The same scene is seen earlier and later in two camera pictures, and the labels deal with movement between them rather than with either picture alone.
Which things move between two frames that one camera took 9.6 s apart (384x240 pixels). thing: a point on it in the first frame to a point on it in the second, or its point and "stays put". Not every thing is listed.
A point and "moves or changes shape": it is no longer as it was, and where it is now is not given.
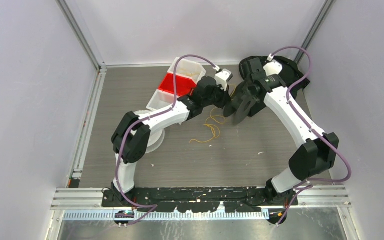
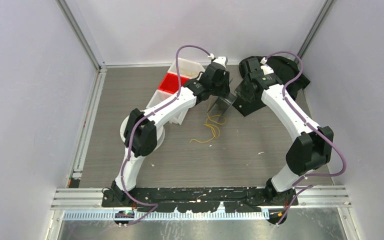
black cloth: [295, 79] stays put
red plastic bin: [184, 85] stays put
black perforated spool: [240, 109] moves or changes shape
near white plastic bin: [161, 99] stays put
